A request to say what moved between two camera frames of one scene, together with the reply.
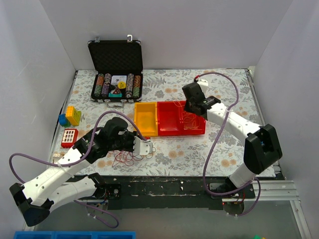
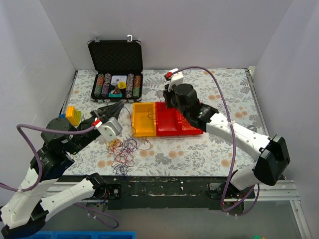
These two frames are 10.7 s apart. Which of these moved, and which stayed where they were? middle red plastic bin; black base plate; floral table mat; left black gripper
Moved: left black gripper
Stayed: floral table mat; middle red plastic bin; black base plate
